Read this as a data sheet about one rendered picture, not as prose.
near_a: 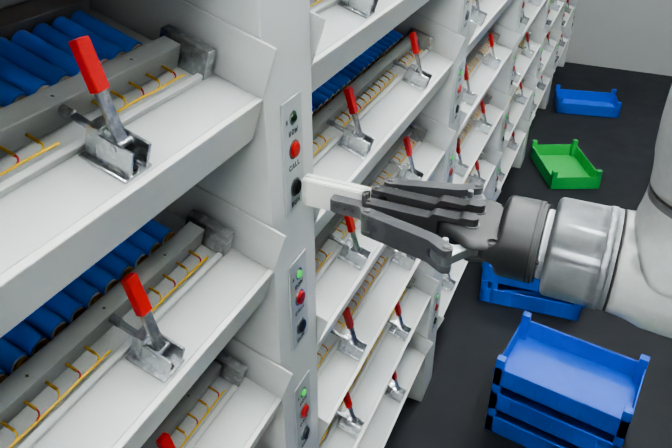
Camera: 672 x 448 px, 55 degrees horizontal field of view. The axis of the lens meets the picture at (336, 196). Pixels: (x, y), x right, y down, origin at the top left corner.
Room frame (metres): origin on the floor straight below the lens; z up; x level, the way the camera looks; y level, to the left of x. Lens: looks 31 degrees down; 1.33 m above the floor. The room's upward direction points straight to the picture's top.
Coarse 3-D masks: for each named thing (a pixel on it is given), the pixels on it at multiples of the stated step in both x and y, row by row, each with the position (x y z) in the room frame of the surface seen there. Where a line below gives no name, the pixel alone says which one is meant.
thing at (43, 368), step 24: (168, 240) 0.51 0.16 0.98; (192, 240) 0.51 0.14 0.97; (144, 264) 0.47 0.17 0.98; (168, 264) 0.48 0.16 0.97; (120, 288) 0.44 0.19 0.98; (144, 288) 0.45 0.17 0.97; (96, 312) 0.41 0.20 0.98; (120, 312) 0.42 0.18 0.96; (72, 336) 0.38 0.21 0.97; (96, 336) 0.40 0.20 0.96; (48, 360) 0.35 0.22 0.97; (72, 360) 0.37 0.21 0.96; (0, 384) 0.33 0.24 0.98; (24, 384) 0.33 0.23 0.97; (48, 384) 0.34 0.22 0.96; (0, 408) 0.31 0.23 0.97; (48, 408) 0.33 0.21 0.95; (24, 432) 0.30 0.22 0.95
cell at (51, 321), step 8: (40, 312) 0.40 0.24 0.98; (48, 312) 0.40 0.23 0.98; (24, 320) 0.39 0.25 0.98; (32, 320) 0.39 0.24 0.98; (40, 320) 0.39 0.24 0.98; (48, 320) 0.39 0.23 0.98; (56, 320) 0.39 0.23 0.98; (64, 320) 0.40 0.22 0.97; (40, 328) 0.39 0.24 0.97; (48, 328) 0.39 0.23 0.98; (56, 328) 0.39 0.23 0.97; (48, 336) 0.39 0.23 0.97
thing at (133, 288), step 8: (120, 280) 0.39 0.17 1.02; (128, 280) 0.39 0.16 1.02; (136, 280) 0.40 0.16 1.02; (128, 288) 0.39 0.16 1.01; (136, 288) 0.39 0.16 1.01; (128, 296) 0.39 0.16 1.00; (136, 296) 0.39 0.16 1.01; (144, 296) 0.40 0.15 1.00; (136, 304) 0.39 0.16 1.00; (144, 304) 0.39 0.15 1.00; (136, 312) 0.39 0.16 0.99; (144, 312) 0.39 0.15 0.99; (144, 320) 0.39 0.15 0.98; (152, 320) 0.39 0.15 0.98; (152, 328) 0.39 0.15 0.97; (152, 336) 0.39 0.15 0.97; (160, 336) 0.39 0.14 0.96; (152, 344) 0.39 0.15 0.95; (160, 344) 0.39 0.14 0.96
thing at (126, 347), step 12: (180, 288) 0.47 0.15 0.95; (168, 300) 0.45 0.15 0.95; (156, 312) 0.44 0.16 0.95; (132, 336) 0.41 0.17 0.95; (120, 348) 0.39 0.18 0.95; (108, 360) 0.38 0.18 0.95; (96, 372) 0.37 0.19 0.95; (84, 384) 0.35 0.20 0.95; (72, 396) 0.34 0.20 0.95; (60, 408) 0.33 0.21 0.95; (48, 420) 0.32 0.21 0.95; (36, 432) 0.31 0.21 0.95; (24, 444) 0.30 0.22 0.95
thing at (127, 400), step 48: (192, 192) 0.56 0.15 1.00; (240, 240) 0.54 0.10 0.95; (192, 288) 0.48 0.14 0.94; (240, 288) 0.49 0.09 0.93; (192, 336) 0.42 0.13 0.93; (96, 384) 0.36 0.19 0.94; (144, 384) 0.37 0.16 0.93; (192, 384) 0.41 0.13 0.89; (0, 432) 0.31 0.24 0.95; (48, 432) 0.31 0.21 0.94; (96, 432) 0.32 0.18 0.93; (144, 432) 0.34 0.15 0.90
